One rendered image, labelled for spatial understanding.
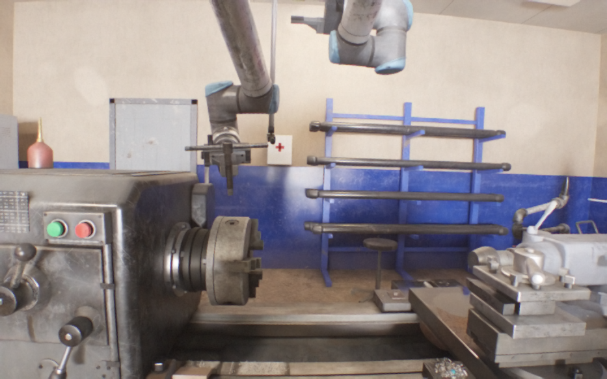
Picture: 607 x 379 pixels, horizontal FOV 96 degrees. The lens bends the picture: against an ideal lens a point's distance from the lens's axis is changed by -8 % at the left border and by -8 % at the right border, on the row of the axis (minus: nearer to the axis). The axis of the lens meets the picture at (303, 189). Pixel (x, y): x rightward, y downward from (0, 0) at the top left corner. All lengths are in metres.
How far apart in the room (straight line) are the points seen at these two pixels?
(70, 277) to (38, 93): 4.45
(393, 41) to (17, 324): 1.14
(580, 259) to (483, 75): 3.84
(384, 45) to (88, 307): 0.97
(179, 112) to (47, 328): 3.49
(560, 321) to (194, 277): 0.84
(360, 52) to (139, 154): 3.62
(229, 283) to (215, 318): 0.35
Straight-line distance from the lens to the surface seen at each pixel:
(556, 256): 1.18
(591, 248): 1.23
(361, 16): 0.85
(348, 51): 0.91
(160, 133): 4.15
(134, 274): 0.72
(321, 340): 1.18
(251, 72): 0.85
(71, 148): 4.76
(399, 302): 1.22
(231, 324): 1.11
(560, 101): 5.50
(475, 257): 1.05
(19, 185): 0.84
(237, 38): 0.78
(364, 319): 1.15
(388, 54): 0.96
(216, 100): 0.98
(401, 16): 1.02
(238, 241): 0.79
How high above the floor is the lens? 1.37
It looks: 5 degrees down
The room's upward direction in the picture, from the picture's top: 2 degrees clockwise
